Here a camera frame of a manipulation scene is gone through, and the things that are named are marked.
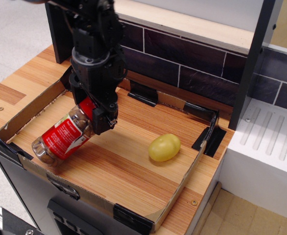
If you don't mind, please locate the dark grey vertical post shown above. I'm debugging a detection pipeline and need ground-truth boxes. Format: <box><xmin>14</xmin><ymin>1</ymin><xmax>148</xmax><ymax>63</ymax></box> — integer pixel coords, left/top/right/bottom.
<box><xmin>228</xmin><ymin>0</ymin><xmax>275</xmax><ymax>130</ymax></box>

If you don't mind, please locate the cardboard fence with black tape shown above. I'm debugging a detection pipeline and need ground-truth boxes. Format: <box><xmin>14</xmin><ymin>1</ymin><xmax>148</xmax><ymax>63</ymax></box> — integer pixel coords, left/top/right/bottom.
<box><xmin>0</xmin><ymin>58</ymin><xmax>227</xmax><ymax>234</ymax></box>

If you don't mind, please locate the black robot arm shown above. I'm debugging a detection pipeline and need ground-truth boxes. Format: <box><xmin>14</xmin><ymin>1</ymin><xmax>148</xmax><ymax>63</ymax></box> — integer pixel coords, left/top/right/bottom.
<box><xmin>45</xmin><ymin>0</ymin><xmax>128</xmax><ymax>135</ymax></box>

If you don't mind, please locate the dark brick backsplash panel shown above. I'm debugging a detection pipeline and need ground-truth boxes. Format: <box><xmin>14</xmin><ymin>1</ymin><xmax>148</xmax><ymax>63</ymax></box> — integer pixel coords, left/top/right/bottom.
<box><xmin>121</xmin><ymin>22</ymin><xmax>287</xmax><ymax>109</ymax></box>

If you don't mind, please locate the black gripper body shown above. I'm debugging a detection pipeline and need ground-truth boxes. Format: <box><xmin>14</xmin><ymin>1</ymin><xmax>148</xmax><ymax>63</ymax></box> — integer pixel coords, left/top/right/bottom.
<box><xmin>69</xmin><ymin>58</ymin><xmax>128</xmax><ymax>124</ymax></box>

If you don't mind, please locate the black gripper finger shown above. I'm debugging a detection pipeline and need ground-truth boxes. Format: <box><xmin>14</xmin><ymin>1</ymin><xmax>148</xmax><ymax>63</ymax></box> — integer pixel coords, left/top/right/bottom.
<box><xmin>92</xmin><ymin>107</ymin><xmax>115</xmax><ymax>135</ymax></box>
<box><xmin>71</xmin><ymin>86</ymin><xmax>90</xmax><ymax>105</ymax></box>

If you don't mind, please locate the red lidded spice bottle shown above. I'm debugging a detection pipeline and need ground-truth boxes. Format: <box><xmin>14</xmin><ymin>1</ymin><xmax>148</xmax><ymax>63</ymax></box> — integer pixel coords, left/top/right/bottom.
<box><xmin>32</xmin><ymin>97</ymin><xmax>96</xmax><ymax>167</ymax></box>

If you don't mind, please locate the yellow potato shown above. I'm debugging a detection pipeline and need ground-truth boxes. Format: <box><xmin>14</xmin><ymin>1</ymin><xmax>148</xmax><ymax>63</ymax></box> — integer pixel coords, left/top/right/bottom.
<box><xmin>148</xmin><ymin>134</ymin><xmax>181</xmax><ymax>162</ymax></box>

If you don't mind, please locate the white sink drainboard unit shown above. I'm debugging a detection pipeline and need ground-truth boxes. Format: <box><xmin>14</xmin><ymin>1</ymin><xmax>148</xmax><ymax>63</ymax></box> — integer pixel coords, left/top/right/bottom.
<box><xmin>219</xmin><ymin>99</ymin><xmax>287</xmax><ymax>217</ymax></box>

